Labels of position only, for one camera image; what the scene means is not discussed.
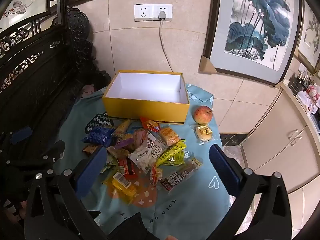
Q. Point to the framed lotus painting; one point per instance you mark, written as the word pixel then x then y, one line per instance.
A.
pixel 257 22

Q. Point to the yellow green snack bag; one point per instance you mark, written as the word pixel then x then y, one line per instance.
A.
pixel 172 155

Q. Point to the teal printed tablecloth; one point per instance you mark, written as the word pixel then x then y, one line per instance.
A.
pixel 195 205

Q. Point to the black snack bar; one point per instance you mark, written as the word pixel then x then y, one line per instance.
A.
pixel 178 177

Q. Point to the red apple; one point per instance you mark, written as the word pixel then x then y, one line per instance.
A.
pixel 202 115

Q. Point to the white wall socket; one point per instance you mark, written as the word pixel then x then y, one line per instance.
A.
pixel 168 11
pixel 143 12

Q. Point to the framed flower painting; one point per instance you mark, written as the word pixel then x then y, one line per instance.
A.
pixel 311 35

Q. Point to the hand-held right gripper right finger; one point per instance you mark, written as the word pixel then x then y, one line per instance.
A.
pixel 225 172

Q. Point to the dark brush holder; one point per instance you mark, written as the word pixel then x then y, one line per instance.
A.
pixel 298 82

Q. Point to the floral printed cloth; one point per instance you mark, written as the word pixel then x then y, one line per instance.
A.
pixel 310 100

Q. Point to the pink cloth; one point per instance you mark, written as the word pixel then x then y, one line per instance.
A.
pixel 88 90

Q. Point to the clear yellow candy pack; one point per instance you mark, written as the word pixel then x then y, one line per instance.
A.
pixel 122 187

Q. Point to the round pastry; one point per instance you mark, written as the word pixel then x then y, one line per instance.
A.
pixel 203 132

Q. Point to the black bag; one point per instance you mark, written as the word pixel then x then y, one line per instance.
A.
pixel 98 80

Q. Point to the blue snack bag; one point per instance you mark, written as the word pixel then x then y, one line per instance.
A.
pixel 98 136

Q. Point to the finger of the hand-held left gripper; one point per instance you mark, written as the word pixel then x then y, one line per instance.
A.
pixel 22 133
pixel 56 148

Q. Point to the white cabinet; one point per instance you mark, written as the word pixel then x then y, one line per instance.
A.
pixel 282 142

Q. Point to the pile of snack packets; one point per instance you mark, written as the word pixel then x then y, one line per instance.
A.
pixel 147 152

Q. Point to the yellow cardboard box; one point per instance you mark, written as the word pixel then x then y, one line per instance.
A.
pixel 140 110

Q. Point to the orange cracker pack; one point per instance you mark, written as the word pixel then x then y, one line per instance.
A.
pixel 168 136

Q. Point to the red brown snack wrapper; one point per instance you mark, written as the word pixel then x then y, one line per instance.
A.
pixel 126 168

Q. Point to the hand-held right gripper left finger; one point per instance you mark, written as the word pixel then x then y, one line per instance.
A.
pixel 92 170

